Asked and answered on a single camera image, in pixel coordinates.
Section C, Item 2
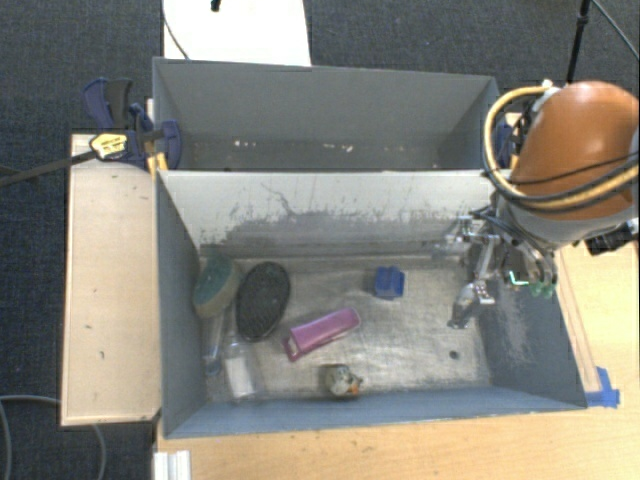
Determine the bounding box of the purple stapler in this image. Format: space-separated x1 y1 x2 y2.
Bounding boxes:
281 307 363 364

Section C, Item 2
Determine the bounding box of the green and tan round sponge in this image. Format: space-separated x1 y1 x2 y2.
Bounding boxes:
192 249 242 319

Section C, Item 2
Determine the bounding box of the black oval mesh brush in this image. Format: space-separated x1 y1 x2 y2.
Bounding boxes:
234 261 293 344

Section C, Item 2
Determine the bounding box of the grey and orange toy animal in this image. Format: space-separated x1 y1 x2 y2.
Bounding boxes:
321 363 364 399

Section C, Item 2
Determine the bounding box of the clear glass tube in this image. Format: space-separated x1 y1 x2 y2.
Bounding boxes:
201 312 227 377

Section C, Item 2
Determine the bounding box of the small blue block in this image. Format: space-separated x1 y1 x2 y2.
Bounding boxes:
371 265 407 301

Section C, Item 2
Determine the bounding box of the pale wood board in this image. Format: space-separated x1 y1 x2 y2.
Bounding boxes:
60 132 164 427

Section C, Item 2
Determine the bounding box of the grey metal bin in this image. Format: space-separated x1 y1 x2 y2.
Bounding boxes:
151 56 590 440

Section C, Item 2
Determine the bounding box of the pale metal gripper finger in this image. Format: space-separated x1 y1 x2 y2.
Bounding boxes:
448 281 497 330
430 216 485 264

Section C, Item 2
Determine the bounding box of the black cylinder on white bracket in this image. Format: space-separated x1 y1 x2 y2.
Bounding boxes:
582 218 640 258

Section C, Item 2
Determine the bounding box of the clear plastic bottle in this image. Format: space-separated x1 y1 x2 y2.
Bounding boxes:
221 334 257 402

